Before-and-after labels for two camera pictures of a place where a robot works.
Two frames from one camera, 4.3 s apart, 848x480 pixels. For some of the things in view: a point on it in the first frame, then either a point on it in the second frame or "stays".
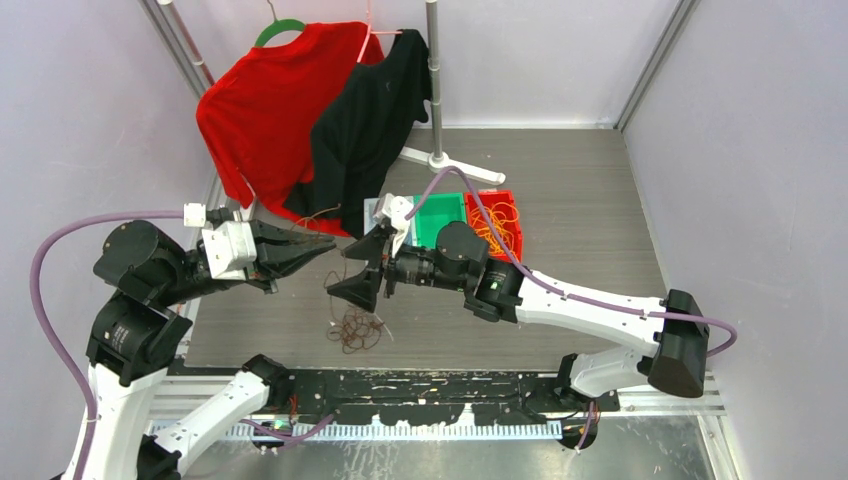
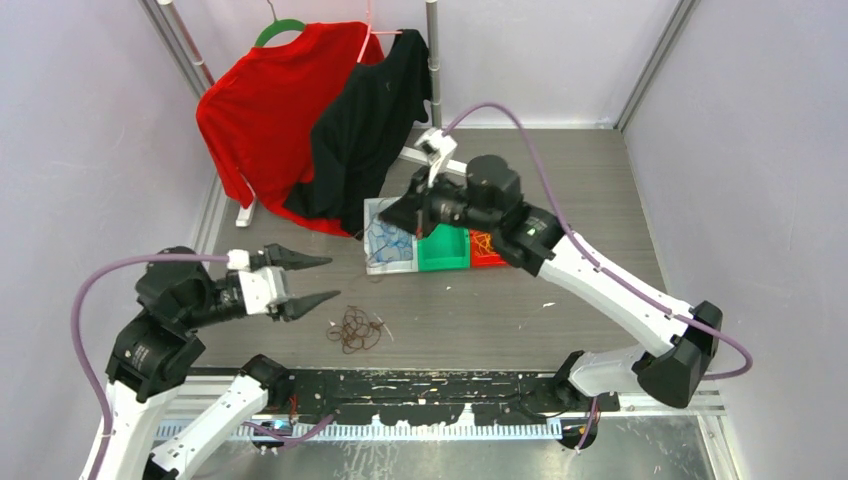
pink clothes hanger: x=369 y=30 stays
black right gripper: x=362 y=288 → x=403 y=213
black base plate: x=430 y=396 stays
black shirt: x=360 y=132 stays
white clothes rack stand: x=436 y=161 stays
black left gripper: x=276 y=256 → x=291 y=259
